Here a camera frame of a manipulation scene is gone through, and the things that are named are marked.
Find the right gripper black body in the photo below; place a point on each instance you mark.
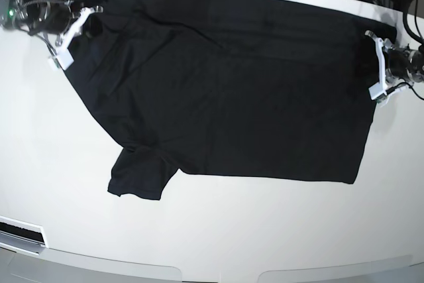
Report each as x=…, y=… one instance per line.
x=56, y=16

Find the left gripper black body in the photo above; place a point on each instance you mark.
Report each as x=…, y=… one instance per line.
x=401, y=63

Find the black t-shirt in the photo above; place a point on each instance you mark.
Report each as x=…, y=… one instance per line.
x=249, y=88

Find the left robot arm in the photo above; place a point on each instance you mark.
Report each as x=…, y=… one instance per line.
x=410, y=22

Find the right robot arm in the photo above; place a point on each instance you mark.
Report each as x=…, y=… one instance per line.
x=21, y=15

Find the white slotted table fixture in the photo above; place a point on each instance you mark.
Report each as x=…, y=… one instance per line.
x=24, y=231

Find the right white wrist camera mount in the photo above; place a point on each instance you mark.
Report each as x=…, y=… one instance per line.
x=61, y=58

